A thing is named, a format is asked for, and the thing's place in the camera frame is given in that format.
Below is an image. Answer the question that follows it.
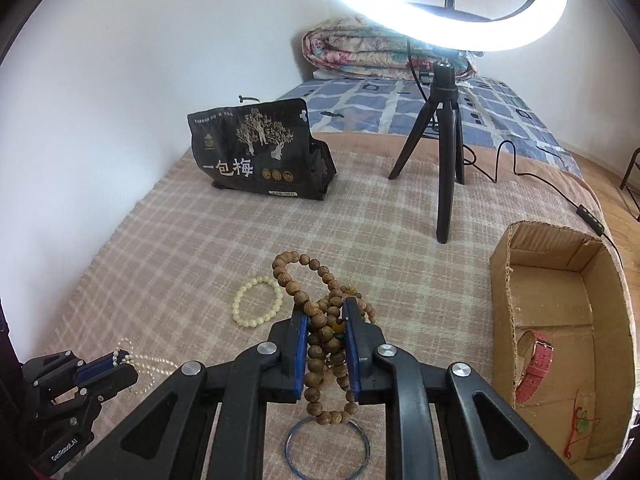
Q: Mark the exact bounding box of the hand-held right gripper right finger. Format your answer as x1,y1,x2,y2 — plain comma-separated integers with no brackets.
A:
342,297,576,480

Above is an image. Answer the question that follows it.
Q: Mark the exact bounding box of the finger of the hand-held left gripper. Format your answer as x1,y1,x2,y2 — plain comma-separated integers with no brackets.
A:
20,352,123,396
37,366,140,413

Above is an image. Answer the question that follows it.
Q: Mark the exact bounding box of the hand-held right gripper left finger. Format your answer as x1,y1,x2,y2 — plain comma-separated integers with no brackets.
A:
62,307,311,480

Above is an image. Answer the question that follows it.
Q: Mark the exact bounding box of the wooden bead necklace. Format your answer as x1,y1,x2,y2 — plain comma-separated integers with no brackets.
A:
272,252,377,426

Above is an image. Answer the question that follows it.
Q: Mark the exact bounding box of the white pearl necklace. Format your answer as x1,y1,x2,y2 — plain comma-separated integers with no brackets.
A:
112,337,181,396

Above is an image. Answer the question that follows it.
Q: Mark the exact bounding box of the cream bead bracelet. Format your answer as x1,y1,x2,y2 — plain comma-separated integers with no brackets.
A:
231,276,285,327

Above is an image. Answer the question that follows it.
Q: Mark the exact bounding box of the blue glass bangle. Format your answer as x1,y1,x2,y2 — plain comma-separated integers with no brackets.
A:
284,417,371,478

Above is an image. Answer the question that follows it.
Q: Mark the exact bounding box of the cardboard box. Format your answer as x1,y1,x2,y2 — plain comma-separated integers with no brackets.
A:
489,221,635,480

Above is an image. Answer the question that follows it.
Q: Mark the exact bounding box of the beige plaid blanket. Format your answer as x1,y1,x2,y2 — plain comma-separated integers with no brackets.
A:
15,132,626,480

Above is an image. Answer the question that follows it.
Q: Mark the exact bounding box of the black snack bag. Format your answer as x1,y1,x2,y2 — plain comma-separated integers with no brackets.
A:
187,97,335,202

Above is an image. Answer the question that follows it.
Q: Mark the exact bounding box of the blue patchwork bedsheet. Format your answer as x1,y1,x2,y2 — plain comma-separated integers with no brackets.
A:
274,77,583,178

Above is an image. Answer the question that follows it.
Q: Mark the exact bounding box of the black tripod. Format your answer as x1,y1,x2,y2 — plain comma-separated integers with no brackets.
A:
389,62,466,245

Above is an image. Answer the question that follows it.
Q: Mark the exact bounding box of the folded floral quilt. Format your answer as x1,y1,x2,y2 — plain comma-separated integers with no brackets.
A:
302,15,478,83

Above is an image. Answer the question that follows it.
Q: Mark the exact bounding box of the pink strap watch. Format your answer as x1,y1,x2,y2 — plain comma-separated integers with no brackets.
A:
515,330,555,403

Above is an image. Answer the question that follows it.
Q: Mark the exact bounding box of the red string green pendant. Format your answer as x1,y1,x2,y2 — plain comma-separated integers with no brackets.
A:
565,390,601,458

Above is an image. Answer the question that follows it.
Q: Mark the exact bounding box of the black power cable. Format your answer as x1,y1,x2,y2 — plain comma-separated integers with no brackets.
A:
407,37,628,281

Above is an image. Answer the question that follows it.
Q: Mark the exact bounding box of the black cable remote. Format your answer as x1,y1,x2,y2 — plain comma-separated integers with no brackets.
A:
576,202,607,237

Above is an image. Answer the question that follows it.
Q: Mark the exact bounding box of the white ring light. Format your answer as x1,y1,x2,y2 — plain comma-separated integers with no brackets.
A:
305,0,571,52

